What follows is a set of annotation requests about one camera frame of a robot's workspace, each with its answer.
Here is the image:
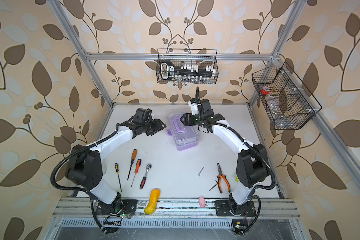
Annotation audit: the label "pink pig toy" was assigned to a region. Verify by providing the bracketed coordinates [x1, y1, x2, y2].
[199, 197, 206, 208]

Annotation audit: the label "purple clear plastic tool box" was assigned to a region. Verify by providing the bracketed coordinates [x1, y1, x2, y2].
[167, 113, 199, 151]

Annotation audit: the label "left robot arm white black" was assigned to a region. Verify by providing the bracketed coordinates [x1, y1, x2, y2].
[50, 108, 166, 216]

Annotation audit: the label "yellow black thin screwdriver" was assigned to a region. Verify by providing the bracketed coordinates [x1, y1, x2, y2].
[115, 163, 122, 192]

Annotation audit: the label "black socket set holder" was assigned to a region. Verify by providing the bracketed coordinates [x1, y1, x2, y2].
[156, 60, 219, 84]

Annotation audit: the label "yellow squash toy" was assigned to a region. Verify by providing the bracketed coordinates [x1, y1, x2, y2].
[144, 189, 161, 215]

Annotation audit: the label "right black wire basket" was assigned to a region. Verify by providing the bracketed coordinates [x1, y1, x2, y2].
[252, 62, 322, 130]

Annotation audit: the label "orange handle screwdriver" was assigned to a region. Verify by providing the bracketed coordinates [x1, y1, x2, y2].
[131, 159, 142, 186]

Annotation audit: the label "black wire basket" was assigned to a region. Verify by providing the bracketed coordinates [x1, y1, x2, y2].
[156, 48, 219, 85]
[252, 62, 322, 130]

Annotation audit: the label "red capped clear bottle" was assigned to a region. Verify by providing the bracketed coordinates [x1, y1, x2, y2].
[261, 86, 276, 101]

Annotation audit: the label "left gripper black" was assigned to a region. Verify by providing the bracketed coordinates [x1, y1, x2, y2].
[141, 118, 168, 135]

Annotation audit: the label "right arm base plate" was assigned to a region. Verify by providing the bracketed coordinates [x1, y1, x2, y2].
[215, 200, 257, 218]

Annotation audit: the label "back black wire basket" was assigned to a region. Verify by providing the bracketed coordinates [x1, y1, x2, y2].
[156, 48, 219, 85]

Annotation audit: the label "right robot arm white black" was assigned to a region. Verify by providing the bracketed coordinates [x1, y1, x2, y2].
[180, 97, 276, 235]

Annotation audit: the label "red black ratchet wrench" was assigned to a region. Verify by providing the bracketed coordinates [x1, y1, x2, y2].
[140, 164, 152, 190]

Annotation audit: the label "brown handle screwdriver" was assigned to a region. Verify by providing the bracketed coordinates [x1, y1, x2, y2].
[127, 149, 138, 180]

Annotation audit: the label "orange handle pliers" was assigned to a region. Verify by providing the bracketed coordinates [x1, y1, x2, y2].
[217, 163, 231, 194]

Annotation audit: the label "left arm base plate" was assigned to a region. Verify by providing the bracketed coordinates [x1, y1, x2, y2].
[95, 199, 138, 217]

